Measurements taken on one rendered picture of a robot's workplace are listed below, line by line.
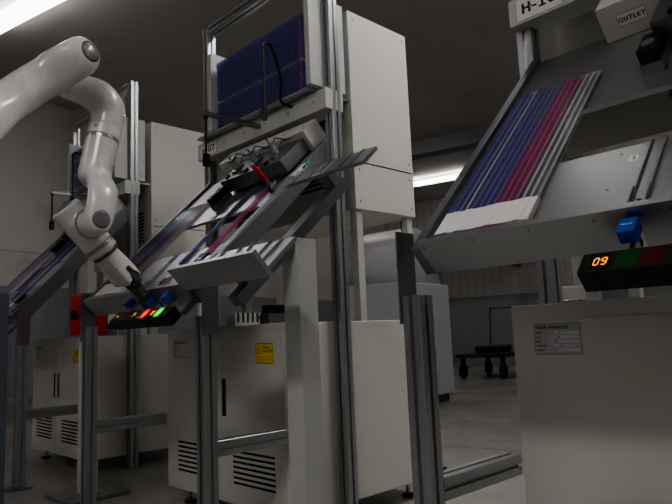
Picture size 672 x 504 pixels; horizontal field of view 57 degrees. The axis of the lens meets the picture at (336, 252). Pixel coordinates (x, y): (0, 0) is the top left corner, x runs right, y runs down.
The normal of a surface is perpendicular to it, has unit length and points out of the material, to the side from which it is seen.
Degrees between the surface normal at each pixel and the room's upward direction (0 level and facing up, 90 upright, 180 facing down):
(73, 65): 118
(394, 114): 90
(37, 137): 90
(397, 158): 90
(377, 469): 90
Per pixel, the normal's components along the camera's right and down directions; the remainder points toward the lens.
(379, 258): -0.60, -0.26
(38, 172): 0.84, -0.11
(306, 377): 0.69, -0.12
